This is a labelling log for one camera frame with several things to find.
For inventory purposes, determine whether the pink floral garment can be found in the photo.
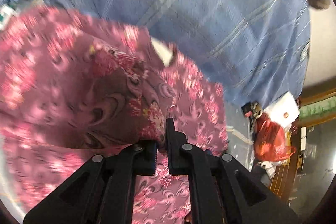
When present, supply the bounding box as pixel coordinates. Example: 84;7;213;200
1;6;228;223

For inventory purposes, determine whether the red plastic bag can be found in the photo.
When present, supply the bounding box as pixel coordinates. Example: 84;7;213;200
253;113;296;162

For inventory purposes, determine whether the white paper box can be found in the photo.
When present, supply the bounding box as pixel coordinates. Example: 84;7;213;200
264;92;300;128

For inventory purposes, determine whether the blue plaid quilt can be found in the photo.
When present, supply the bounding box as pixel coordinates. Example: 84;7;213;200
0;0;312;107

